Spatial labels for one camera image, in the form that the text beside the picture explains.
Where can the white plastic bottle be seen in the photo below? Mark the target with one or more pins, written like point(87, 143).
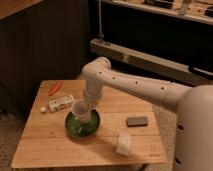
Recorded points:
point(58, 104)

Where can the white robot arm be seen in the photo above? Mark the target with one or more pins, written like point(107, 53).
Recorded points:
point(193, 106)

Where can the wooden folding table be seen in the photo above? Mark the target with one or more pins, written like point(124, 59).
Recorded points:
point(45, 143)

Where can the dark grey rectangular block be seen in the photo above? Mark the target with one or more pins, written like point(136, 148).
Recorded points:
point(136, 121)

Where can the green ceramic bowl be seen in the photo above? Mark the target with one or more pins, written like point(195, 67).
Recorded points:
point(77, 129)

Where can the orange carrot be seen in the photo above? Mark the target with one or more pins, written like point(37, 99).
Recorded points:
point(55, 88)

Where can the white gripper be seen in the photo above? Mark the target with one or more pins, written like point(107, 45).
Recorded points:
point(91, 94)

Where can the metal shelf rack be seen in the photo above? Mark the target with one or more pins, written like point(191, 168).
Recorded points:
point(173, 48)

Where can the white ceramic cup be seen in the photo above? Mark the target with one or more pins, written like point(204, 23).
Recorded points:
point(81, 111)

